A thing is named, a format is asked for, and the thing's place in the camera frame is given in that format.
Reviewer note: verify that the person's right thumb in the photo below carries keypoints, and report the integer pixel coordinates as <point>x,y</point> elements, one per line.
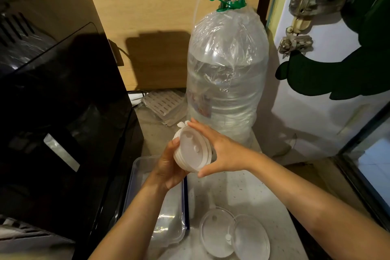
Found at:
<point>211,167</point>

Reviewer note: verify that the person's left forearm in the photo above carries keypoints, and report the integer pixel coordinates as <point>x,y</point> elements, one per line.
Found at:
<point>134,223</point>

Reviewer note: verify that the black kitchen appliance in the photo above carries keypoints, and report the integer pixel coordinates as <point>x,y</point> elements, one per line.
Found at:
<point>61,101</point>

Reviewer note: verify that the person's right forearm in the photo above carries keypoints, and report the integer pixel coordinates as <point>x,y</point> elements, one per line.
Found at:
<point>320,211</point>

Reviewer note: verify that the person's left hand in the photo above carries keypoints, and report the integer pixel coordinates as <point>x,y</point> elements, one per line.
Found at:
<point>163,171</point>

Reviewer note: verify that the clear rectangular food container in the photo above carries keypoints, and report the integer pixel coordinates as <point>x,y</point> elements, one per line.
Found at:
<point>171,218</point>

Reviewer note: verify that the clear round lid with tab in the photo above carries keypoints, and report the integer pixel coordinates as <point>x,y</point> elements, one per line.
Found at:
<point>214,232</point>

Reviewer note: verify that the large clear water bottle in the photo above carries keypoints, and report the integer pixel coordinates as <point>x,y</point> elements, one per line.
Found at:
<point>227,86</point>

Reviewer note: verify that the white slotted tray in bag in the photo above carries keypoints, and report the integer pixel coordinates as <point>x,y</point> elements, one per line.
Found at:
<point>164,104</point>

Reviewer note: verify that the green wall sticker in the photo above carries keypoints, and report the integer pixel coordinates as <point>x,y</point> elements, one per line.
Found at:
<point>350,71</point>

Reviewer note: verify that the person's right hand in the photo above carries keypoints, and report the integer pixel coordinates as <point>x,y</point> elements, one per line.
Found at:
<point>231,154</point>

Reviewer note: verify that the thin clear tube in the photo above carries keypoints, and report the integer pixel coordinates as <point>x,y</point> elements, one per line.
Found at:
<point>196,4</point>

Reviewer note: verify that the dark framed glass door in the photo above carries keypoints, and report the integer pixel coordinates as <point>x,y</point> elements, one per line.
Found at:
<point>365,159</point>

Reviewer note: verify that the person's left thumb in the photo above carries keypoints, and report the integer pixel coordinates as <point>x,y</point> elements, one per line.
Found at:
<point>172,150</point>

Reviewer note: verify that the silver appliance label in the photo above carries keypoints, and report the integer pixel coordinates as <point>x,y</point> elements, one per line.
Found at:
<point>61,151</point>

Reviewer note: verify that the white door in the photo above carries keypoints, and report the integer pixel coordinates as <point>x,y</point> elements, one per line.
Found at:
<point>304,116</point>

